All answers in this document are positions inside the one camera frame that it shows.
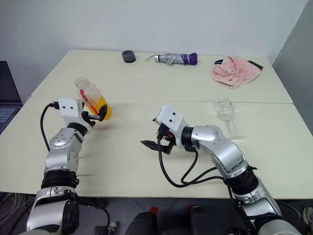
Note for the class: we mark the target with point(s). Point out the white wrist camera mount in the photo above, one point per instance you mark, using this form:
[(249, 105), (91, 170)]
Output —
[(171, 117), (69, 107)]

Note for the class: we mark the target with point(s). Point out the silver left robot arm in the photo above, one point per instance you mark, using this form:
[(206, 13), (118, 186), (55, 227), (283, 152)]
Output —
[(61, 144)]

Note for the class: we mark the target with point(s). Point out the dark grey round container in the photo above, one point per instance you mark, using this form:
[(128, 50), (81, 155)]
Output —
[(128, 56)]

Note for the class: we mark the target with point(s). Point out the dark laptop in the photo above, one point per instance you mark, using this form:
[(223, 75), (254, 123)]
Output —
[(7, 85)]

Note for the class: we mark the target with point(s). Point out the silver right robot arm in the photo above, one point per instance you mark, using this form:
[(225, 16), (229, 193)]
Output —
[(220, 144)]

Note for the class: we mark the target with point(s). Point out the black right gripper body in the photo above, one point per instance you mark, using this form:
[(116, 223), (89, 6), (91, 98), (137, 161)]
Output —
[(163, 132)]

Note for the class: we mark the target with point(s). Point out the dark rounded shape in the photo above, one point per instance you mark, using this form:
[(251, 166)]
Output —
[(144, 224), (203, 221)]

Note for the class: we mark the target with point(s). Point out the pink towel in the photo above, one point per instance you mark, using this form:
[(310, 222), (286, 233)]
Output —
[(234, 71)]

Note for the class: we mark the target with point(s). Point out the small red tab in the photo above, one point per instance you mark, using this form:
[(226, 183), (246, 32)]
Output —
[(154, 210)]

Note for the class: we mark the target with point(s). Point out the folded grey purple umbrella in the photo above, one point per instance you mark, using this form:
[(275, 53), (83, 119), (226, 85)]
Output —
[(173, 58)]

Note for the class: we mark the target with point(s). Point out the orange juice bottle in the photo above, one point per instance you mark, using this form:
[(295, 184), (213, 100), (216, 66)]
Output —
[(94, 94)]

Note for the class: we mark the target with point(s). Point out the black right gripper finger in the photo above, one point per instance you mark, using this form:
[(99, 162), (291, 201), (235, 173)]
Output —
[(152, 145), (155, 120)]

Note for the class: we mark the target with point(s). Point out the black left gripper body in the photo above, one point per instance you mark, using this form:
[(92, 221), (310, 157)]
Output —
[(86, 115)]

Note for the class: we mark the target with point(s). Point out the clear wine glass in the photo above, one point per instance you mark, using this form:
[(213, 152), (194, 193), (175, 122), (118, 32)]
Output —
[(226, 110)]

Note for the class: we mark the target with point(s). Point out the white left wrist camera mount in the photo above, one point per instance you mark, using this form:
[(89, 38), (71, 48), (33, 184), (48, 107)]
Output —
[(69, 107)]

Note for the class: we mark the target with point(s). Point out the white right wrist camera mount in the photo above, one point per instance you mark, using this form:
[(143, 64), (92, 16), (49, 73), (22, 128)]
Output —
[(171, 117)]

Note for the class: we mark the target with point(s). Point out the grey shoe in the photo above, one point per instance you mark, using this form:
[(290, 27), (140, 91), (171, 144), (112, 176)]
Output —
[(308, 215)]

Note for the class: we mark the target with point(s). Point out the black power strip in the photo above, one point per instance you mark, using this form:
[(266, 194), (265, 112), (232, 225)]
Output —
[(105, 228)]

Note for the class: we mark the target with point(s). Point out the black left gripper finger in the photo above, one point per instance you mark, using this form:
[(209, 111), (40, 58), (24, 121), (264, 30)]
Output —
[(103, 111)]

